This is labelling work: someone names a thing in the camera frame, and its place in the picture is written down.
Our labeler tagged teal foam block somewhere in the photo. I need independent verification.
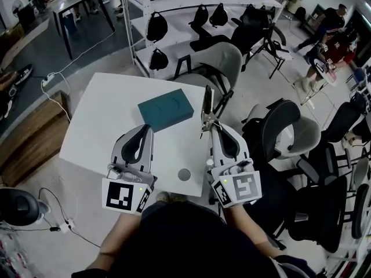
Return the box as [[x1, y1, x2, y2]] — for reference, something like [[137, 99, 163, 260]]
[[137, 88, 194, 133]]

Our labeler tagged white power cable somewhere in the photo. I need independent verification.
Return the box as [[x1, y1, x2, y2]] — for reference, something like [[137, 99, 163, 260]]
[[40, 27, 117, 121]]

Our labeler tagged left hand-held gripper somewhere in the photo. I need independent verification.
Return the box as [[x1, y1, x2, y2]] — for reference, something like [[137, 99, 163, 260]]
[[101, 124, 159, 214]]

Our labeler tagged black reclining office chair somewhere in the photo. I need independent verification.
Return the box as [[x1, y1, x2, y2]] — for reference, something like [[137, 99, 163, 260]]
[[189, 3, 287, 80]]

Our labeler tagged black bag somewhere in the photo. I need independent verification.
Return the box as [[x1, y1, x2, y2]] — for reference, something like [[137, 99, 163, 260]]
[[209, 2, 232, 29], [146, 11, 169, 43], [188, 4, 210, 36], [148, 48, 169, 71]]

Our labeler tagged wooden bench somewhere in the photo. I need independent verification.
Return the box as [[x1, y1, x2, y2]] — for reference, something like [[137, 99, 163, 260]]
[[0, 90, 72, 188]]

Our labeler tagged shiny metal object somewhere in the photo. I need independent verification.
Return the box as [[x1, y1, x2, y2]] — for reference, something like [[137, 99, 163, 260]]
[[199, 85, 224, 140]]

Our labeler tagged person's left forearm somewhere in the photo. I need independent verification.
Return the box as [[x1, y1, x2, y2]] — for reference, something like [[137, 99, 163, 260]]
[[99, 209, 143, 262]]

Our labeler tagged grey shell chair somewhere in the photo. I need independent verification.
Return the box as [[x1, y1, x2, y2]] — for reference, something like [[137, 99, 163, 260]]
[[173, 41, 243, 120]]

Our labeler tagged person's right forearm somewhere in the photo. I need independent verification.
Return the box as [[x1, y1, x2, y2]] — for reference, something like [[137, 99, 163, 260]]
[[228, 203, 279, 261]]

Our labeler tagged person's dark shirt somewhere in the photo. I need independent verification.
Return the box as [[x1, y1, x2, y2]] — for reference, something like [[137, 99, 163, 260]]
[[71, 200, 317, 278]]

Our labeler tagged white metal shelf rack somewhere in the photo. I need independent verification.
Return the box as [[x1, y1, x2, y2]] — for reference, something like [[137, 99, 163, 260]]
[[119, 0, 287, 79]]

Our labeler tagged white power strip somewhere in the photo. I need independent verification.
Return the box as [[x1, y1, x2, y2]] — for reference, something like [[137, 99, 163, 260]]
[[40, 72, 56, 88]]

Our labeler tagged white power adapter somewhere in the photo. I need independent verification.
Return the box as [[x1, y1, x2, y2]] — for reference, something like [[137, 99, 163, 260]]
[[59, 218, 77, 233]]

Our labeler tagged thin black cable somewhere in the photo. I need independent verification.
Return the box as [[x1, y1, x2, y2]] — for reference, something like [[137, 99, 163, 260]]
[[0, 186, 102, 249]]

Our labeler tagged round white side table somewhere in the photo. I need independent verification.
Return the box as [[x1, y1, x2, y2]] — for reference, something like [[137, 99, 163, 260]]
[[292, 56, 339, 107]]

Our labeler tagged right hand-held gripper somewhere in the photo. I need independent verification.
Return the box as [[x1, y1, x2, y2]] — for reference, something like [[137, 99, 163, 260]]
[[208, 123, 263, 209]]

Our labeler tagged grey-backed black mesh office chair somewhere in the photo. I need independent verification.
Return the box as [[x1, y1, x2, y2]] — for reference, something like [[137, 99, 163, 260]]
[[241, 98, 322, 168]]

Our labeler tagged small grey round puck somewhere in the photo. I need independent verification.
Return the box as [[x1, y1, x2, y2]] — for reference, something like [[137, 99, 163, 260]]
[[177, 168, 192, 182]]

